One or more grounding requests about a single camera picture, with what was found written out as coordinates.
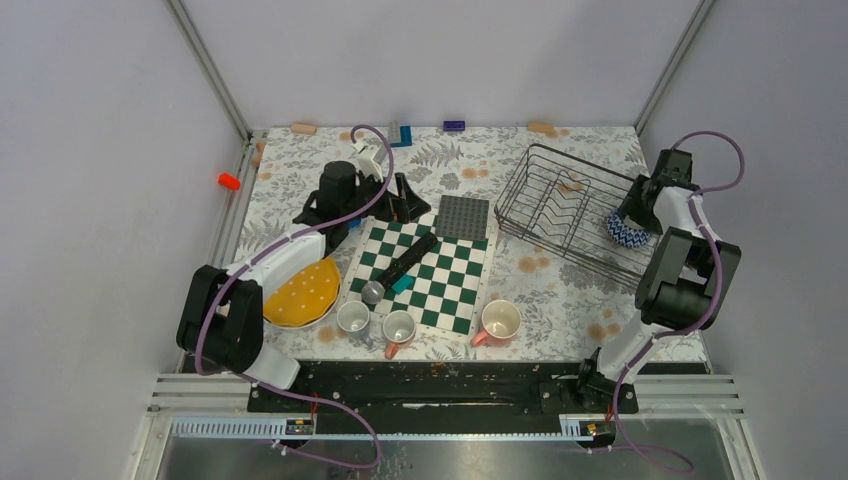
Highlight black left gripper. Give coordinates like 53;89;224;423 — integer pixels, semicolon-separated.
343;169;430;224

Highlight blue white patterned bowl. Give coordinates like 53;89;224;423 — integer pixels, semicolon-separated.
605;210;653;249

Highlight blue grey cup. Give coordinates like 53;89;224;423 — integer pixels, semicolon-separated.
336;301;374;349

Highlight yellow orange plate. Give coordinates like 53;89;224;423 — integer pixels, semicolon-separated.
263;257;341;329

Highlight large pink mug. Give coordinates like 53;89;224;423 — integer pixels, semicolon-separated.
470;300;522;348

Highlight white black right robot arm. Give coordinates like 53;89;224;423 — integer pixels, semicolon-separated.
571;147;741;412

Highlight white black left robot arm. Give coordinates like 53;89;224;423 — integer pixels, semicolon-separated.
176;161;431;411

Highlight floral table mat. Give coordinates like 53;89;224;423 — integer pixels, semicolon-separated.
264;127;647;364

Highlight grey lego baseplate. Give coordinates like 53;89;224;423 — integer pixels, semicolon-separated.
434;195;490;241

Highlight teal block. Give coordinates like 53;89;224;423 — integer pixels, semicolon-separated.
391;274;415;294

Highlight grey blue lego bricks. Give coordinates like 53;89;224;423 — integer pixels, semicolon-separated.
387;122;412;148

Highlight black glitter microphone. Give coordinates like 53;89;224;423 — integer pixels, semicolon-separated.
360;232;439;305

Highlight green white chessboard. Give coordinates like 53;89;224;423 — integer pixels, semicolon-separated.
340;212;497;339

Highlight purple lego brick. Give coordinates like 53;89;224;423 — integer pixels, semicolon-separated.
442;120;466;132

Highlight right wooden block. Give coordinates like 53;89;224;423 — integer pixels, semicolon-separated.
527;122;559;138

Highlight wooden block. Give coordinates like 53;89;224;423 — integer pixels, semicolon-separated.
527;122;559;138
290;123;318;136

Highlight left wooden block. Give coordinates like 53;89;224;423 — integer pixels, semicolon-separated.
290;123;318;136

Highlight orange red cylinder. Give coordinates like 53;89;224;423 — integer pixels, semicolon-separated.
217;173;241;191

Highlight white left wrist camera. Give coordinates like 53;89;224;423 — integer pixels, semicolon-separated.
353;142;387;182

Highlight black wire dish rack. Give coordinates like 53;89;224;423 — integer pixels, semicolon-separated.
494;143;656;292

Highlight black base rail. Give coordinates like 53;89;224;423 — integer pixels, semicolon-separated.
182;354;710;439

